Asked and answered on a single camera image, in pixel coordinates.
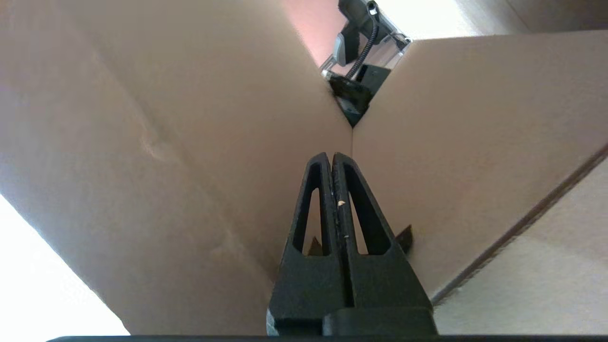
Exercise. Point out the brown cardboard shoe box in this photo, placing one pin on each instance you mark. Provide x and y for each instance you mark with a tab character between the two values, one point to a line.
190	142

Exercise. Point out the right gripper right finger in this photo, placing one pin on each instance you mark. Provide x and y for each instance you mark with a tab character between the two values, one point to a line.
380	285

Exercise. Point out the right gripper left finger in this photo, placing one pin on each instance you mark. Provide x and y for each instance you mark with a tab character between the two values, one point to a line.
308	285

